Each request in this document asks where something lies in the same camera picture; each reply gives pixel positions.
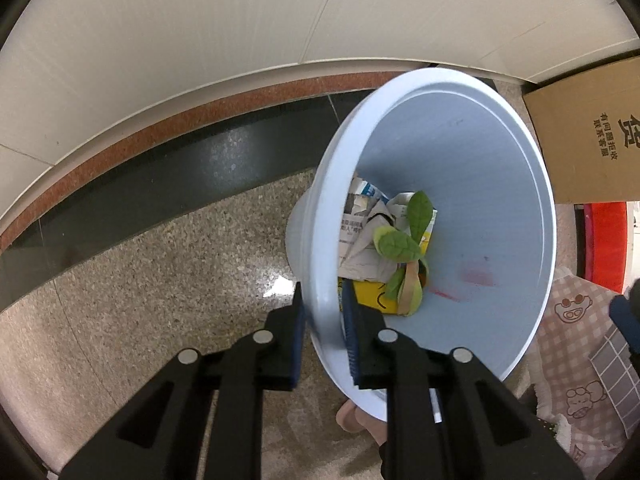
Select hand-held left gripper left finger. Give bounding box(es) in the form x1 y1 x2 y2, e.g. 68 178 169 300
59 282 308 480

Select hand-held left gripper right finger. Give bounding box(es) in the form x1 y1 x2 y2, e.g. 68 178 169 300
341 280 585 480

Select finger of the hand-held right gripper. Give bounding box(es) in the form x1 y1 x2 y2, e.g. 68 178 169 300
609 280 640 348

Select printed paper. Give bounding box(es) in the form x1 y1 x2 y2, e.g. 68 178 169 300
340 195 416 283

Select green leaves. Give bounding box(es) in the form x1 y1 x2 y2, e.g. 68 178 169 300
372 190 436 318

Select light blue plastic wastebasket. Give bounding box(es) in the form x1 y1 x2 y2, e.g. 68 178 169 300
286 67 557 423

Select pink cartoon table skirt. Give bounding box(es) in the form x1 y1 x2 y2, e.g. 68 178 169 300
515 265 640 480

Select red plastic stool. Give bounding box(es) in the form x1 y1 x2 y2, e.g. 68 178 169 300
575 200 640 295

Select tall cardboard box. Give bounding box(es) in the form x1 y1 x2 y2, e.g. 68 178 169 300
522 56 640 206

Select white low cabinet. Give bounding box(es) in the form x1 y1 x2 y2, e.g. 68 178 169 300
0 0 640 256

